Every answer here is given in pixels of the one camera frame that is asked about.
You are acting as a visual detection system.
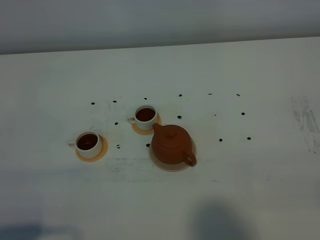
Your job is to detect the white teacup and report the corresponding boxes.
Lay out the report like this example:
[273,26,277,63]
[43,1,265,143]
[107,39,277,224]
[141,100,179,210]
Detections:
[127,105,158,131]
[67,131,103,159]

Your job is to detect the orange coaster near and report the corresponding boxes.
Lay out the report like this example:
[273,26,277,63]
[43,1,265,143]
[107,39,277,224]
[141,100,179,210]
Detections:
[75,135,108,163]

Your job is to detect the white teacup far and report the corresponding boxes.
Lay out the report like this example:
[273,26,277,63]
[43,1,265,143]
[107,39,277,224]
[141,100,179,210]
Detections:
[127,105,158,131]

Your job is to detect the orange coaster far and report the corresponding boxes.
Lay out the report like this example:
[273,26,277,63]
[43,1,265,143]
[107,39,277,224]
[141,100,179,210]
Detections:
[130,114,162,135]

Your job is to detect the beige round teapot trivet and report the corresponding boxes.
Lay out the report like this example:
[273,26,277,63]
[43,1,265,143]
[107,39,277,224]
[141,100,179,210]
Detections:
[149,144,190,173]

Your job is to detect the white teacup near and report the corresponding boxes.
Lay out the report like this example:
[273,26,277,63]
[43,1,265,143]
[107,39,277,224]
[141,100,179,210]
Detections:
[67,131,103,159]

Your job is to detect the brown clay teapot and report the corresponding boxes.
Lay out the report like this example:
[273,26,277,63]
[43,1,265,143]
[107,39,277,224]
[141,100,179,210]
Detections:
[151,123,197,167]

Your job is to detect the orange coaster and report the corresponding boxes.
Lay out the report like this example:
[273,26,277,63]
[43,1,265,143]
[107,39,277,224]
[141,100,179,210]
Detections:
[130,114,162,135]
[75,135,108,163]

